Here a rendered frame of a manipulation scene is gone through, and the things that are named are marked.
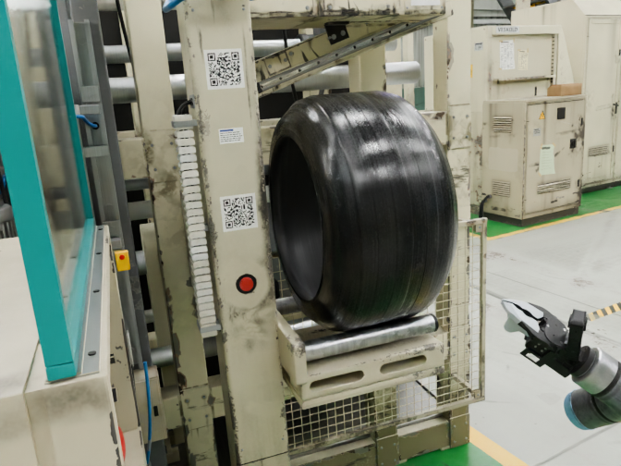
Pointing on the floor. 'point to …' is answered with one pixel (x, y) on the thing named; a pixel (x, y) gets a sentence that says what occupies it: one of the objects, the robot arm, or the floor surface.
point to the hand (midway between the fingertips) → (508, 302)
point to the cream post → (264, 386)
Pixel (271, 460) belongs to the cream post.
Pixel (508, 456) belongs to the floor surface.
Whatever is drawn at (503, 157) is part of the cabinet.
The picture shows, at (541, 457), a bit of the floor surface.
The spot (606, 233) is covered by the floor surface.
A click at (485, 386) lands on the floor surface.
